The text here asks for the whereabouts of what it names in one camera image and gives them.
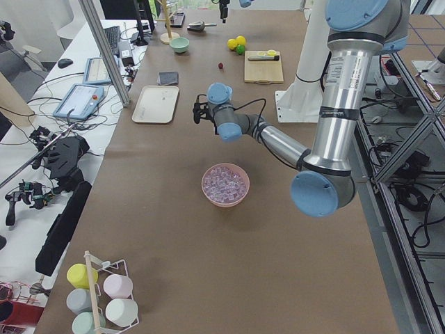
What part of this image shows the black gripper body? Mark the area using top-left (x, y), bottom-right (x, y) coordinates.
top-left (218, 0), bottom-right (230, 9)

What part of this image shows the steel ice scoop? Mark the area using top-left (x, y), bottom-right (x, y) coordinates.
top-left (187, 21), bottom-right (217, 33)

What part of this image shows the pink bowl of ice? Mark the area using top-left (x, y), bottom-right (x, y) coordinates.
top-left (201, 163), bottom-right (250, 208)

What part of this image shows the pink cup in rack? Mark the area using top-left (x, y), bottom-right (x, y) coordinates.
top-left (103, 274), bottom-right (134, 299)

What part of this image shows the yellow cup in rack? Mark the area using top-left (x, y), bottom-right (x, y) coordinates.
top-left (66, 263), bottom-right (90, 289)

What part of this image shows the white cup in rack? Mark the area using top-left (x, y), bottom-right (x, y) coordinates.
top-left (105, 299), bottom-right (138, 327)

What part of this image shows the grey cup in rack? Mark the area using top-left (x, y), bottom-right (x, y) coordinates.
top-left (66, 289), bottom-right (92, 315)

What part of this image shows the green cup in rack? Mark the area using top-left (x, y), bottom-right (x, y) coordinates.
top-left (72, 312), bottom-right (95, 334)

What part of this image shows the yellow lemon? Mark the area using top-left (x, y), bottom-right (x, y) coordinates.
top-left (227, 38), bottom-right (238, 50)
top-left (235, 35), bottom-right (247, 46)

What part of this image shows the green lime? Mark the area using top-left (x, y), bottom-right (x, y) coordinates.
top-left (236, 45), bottom-right (245, 55)

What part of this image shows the mint green bowl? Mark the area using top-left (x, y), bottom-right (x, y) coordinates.
top-left (169, 37), bottom-right (190, 54)

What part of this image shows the wooden glass tree stand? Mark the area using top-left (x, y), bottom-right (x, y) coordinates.
top-left (156, 0), bottom-right (180, 45)

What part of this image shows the wooden cutting board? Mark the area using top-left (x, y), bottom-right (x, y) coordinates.
top-left (244, 50), bottom-right (284, 84)

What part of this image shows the grey folded cloth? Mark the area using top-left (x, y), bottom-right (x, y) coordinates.
top-left (157, 71), bottom-right (179, 86)

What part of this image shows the black keyboard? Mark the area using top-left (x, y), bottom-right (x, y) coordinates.
top-left (103, 26), bottom-right (120, 56)

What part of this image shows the cream rabbit tray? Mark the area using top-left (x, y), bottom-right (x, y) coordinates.
top-left (131, 85), bottom-right (179, 125)

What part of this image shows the blue teach pendant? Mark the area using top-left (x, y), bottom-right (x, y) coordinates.
top-left (83, 57), bottom-right (111, 85)
top-left (53, 83), bottom-right (104, 120)

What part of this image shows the black computer mouse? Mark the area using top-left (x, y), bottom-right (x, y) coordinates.
top-left (57, 58), bottom-right (73, 69)

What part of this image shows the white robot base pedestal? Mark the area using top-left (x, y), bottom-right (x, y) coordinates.
top-left (275, 0), bottom-right (330, 123)

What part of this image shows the aluminium frame post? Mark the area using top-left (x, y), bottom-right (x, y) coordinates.
top-left (78, 0), bottom-right (130, 107)

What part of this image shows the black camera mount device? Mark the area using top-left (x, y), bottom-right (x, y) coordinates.
top-left (31, 136), bottom-right (90, 193)

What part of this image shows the white wire cup rack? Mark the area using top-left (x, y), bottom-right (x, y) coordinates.
top-left (84, 250), bottom-right (140, 333)

